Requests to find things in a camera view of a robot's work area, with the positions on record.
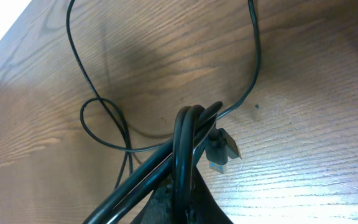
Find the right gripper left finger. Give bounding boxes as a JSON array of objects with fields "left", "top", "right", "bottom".
[{"left": 131, "top": 175, "right": 175, "bottom": 224}]

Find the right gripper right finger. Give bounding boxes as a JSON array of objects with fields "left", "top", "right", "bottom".
[{"left": 185, "top": 167, "right": 233, "bottom": 224}]

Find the black USB cable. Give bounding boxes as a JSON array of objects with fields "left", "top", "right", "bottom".
[{"left": 65, "top": 0, "right": 261, "bottom": 224}]

